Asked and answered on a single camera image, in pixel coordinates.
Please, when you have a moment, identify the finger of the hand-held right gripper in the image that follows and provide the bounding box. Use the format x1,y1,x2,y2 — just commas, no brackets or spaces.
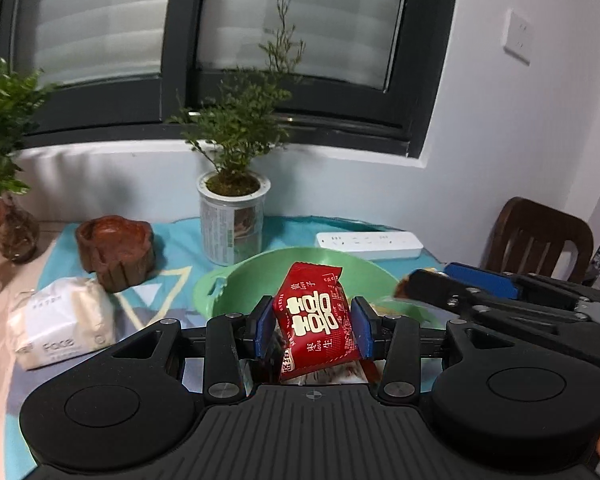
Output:
410,269,586,342
444,261,581,302

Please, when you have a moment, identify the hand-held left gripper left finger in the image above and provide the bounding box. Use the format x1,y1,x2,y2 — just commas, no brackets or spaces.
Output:
111,295,276,406

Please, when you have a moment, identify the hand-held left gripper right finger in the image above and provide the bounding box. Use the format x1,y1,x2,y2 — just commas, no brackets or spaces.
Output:
351,296,518,406

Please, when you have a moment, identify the brown snack piece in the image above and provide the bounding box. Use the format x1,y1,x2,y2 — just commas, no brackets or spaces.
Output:
394,274,421,302

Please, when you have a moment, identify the red white-print snack packet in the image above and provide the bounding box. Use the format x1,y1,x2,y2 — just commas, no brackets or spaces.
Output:
272,261,363,381

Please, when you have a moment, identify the green plastic bowl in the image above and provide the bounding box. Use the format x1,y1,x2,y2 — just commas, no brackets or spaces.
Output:
194,246,446,333

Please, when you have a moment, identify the wooden chair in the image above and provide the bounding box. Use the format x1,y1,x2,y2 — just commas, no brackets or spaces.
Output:
485,196,595,283

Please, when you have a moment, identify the white power strip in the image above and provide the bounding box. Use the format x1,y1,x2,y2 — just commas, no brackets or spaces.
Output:
315,231,425,261

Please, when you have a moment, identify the potted plant white pot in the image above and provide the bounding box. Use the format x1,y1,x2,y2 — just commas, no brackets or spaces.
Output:
165,0,308,267

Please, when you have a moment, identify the blue patterned tablecloth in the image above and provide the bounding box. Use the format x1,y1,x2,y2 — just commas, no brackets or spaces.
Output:
7,215,448,480

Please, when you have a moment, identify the carved wooden bowl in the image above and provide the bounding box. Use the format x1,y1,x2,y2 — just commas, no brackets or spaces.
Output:
75,216,156,293

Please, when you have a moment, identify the white tissue pack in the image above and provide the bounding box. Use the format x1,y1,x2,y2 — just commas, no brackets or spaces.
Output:
7,277,117,371

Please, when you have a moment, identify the potted plant glass vase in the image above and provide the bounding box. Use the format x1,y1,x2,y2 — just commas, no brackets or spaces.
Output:
0,57,56,265

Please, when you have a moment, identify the dark framed window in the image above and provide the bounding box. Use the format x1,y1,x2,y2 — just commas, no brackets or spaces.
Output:
0,0,463,158

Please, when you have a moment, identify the white wall socket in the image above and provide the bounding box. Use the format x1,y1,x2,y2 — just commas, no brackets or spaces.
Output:
502,8,535,66

